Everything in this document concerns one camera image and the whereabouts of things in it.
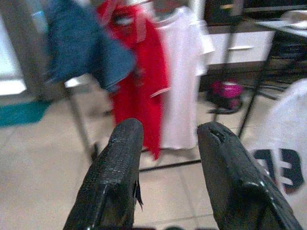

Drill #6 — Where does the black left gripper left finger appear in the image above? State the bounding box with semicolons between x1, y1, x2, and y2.
63;117;145;230

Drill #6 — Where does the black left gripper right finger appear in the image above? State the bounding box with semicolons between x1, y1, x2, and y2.
197;121;304;230

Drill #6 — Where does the white shirt black print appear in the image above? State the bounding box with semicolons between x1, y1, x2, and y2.
248;78;307;230

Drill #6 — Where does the pink vacuum cleaner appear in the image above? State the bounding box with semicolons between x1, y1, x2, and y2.
207;80;244;110

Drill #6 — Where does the red jacket white trim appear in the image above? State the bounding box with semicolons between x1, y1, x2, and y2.
95;0;172;161

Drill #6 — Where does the teal floor mat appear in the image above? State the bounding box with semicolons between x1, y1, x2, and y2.
0;100;49;128

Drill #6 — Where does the white shirt blue print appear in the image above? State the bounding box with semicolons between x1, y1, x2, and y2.
153;5;215;151

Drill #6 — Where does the white drawer unit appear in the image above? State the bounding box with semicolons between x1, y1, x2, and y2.
205;29;275;68

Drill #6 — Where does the blue denim garment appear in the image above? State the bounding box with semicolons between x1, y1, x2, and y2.
44;0;138;93

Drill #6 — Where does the grey table black edge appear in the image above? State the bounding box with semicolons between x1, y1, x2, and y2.
255;14;307;39

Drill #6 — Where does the black television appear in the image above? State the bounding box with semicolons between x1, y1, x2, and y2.
204;0;307;25

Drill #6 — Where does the white denim jacket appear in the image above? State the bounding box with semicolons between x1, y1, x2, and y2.
280;9;307;24

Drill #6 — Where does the metal clothes rack black frame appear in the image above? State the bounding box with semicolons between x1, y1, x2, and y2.
63;0;274;173

